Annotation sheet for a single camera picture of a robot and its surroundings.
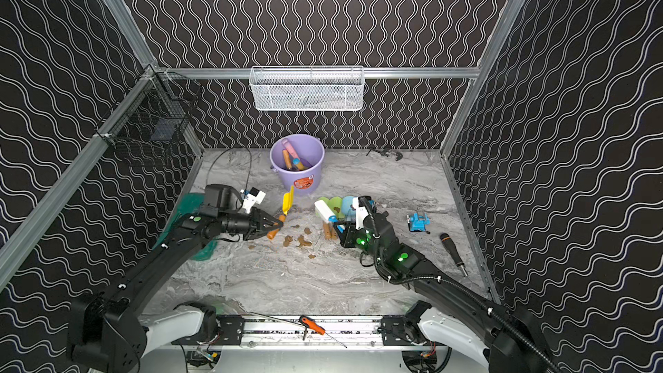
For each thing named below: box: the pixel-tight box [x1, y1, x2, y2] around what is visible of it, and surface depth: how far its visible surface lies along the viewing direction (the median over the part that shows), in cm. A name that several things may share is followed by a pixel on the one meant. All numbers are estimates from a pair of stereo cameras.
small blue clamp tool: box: [406, 212, 431, 233], surface depth 94 cm
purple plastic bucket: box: [269, 133, 326, 195], surface depth 101 cm
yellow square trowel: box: [267, 184, 295, 241], surface depth 85 cm
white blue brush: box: [314, 199, 339, 224], surface depth 85 cm
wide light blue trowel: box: [341, 195, 357, 222], surface depth 103 cm
